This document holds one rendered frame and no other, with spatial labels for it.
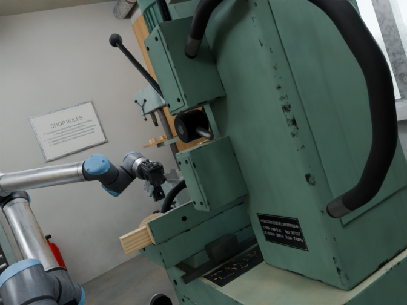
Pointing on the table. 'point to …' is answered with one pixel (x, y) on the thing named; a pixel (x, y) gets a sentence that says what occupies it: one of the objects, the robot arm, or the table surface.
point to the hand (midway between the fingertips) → (168, 190)
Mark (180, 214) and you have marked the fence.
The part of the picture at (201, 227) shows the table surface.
